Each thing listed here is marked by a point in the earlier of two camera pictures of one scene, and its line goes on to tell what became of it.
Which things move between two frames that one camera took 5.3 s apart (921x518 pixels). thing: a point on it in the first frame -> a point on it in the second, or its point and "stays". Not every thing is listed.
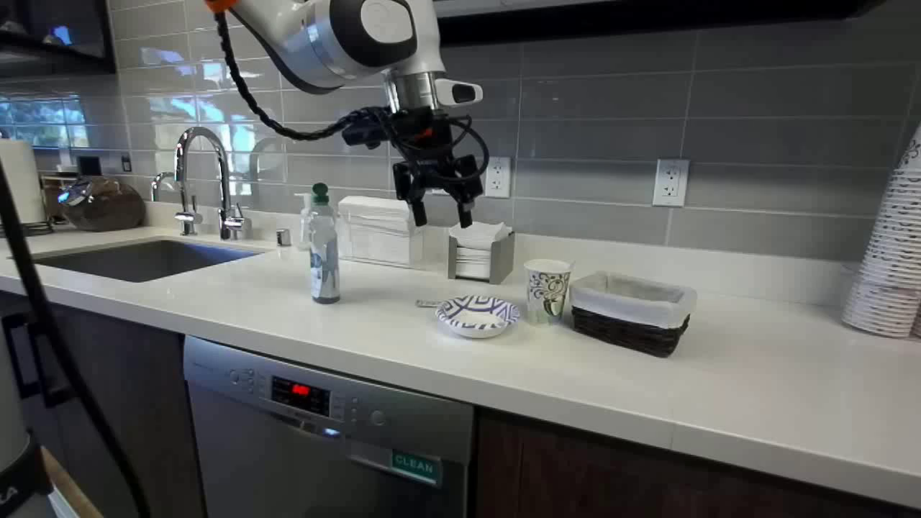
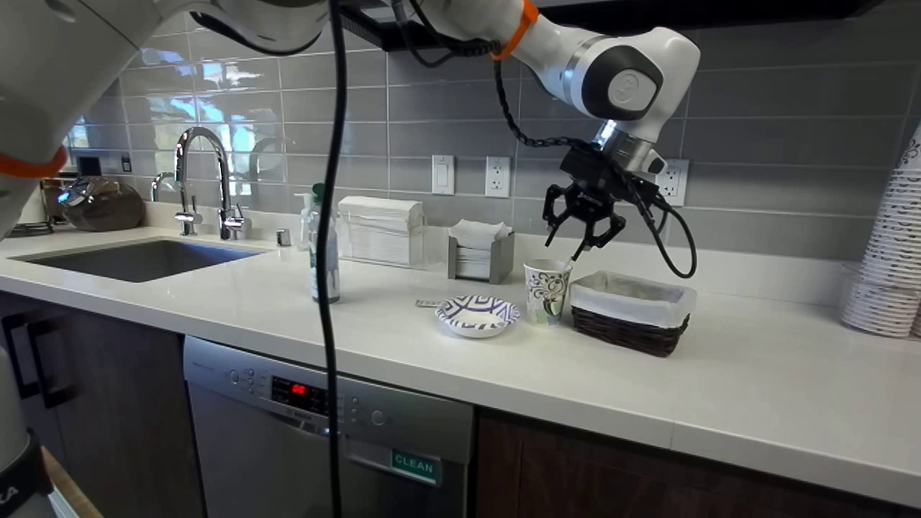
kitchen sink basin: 147,260 stays
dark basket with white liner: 646,316 stays
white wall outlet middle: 498,177 stays
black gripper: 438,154 -> 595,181
